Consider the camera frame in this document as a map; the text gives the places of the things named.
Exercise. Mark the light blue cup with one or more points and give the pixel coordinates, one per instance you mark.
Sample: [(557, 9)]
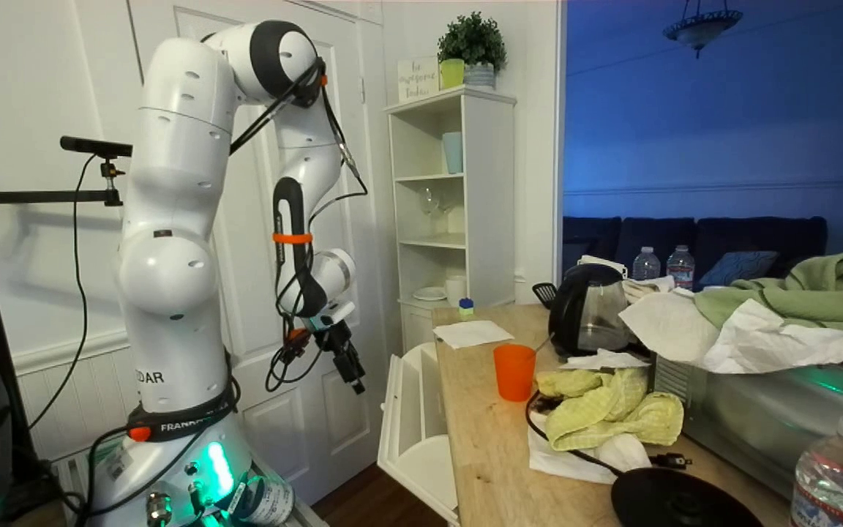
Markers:
[(453, 150)]

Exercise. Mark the black electric kettle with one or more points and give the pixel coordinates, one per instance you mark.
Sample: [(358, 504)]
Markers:
[(583, 312)]

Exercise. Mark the yellow-green pot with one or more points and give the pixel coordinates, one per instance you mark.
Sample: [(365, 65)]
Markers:
[(453, 72)]

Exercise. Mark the white shelf unit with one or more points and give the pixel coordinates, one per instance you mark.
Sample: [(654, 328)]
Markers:
[(453, 232)]

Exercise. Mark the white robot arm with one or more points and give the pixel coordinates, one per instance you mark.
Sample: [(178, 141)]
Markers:
[(182, 461)]

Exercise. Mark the black camera on stand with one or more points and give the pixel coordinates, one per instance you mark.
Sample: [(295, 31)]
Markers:
[(95, 148)]

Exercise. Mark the white crumpled paper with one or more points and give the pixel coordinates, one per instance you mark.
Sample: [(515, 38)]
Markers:
[(753, 341)]

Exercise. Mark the hanging ceiling lamp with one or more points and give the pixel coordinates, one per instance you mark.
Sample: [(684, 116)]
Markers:
[(699, 27)]

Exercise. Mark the green towel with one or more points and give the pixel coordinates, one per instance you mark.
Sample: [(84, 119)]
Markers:
[(810, 295)]

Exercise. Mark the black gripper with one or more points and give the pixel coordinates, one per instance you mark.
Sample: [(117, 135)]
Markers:
[(339, 341)]

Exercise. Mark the silver metal container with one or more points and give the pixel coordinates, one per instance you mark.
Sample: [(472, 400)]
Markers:
[(756, 423)]

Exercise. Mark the orange plastic cup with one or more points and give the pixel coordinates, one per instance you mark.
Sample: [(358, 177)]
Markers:
[(515, 371)]

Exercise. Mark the dark blue sofa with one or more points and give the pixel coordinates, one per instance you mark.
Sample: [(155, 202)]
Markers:
[(722, 248)]

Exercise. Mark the white kitchen drawer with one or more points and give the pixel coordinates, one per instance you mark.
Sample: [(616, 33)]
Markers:
[(415, 431)]

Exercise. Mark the white paper napkin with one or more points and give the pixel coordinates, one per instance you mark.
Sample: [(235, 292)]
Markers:
[(468, 334)]

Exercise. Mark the yellow-green cloth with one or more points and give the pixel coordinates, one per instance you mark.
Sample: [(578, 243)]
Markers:
[(600, 404)]

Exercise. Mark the clear water bottle on sofa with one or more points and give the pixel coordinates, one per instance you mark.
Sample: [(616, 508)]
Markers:
[(646, 265)]

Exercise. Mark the black round kettle base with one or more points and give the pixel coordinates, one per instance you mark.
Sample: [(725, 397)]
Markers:
[(673, 498)]

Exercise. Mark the potted green plant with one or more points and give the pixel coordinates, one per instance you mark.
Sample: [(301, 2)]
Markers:
[(477, 44)]

